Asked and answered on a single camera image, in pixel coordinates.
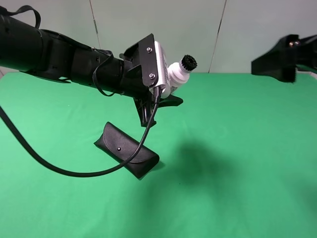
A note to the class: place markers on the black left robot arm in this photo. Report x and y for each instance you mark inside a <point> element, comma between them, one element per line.
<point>55,57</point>

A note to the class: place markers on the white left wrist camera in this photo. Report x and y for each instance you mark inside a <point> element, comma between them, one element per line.
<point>162,75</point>

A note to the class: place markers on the black glasses case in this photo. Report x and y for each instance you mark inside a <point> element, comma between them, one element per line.
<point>120,146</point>

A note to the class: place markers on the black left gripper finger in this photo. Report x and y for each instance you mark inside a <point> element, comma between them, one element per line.
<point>170,101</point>

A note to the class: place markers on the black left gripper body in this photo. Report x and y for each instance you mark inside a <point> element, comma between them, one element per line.
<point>140,74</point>

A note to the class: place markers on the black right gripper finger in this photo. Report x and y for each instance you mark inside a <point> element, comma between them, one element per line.
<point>279,62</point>

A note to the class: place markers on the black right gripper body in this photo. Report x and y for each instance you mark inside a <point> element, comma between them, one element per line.
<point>306,55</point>

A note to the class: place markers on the white bottle with brush cap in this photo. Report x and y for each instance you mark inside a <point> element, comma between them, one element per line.
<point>179,72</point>

